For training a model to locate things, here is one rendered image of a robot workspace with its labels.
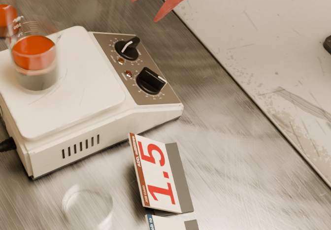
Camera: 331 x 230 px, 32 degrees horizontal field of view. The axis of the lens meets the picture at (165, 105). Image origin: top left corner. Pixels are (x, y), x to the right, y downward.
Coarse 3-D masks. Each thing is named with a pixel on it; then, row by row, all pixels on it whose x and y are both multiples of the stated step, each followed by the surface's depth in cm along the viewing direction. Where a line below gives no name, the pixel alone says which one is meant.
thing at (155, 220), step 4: (156, 220) 61; (160, 220) 61; (164, 220) 62; (168, 220) 62; (156, 224) 60; (160, 224) 61; (164, 224) 61; (168, 224) 62; (172, 224) 62; (176, 224) 63; (180, 224) 63; (156, 228) 60; (160, 228) 61; (164, 228) 61; (168, 228) 62; (172, 228) 62; (176, 228) 63; (180, 228) 63
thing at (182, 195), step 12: (168, 144) 69; (132, 156) 64; (168, 156) 68; (168, 168) 67; (180, 168) 68; (180, 180) 67; (180, 192) 66; (144, 204) 61; (180, 204) 65; (192, 204) 65
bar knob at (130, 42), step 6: (120, 42) 71; (126, 42) 69; (132, 42) 70; (138, 42) 71; (120, 48) 70; (126, 48) 69; (132, 48) 71; (120, 54) 70; (126, 54) 70; (132, 54) 71; (132, 60) 70
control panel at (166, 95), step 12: (96, 36) 70; (108, 36) 71; (120, 36) 73; (132, 36) 74; (108, 48) 69; (144, 48) 74; (144, 60) 72; (120, 72) 67; (132, 72) 69; (156, 72) 71; (132, 84) 67; (168, 84) 71; (132, 96) 65; (144, 96) 67; (156, 96) 68; (168, 96) 69
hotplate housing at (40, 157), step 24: (0, 96) 64; (96, 120) 63; (120, 120) 64; (144, 120) 67; (168, 120) 70; (0, 144) 64; (24, 144) 60; (48, 144) 61; (72, 144) 63; (96, 144) 66; (48, 168) 64
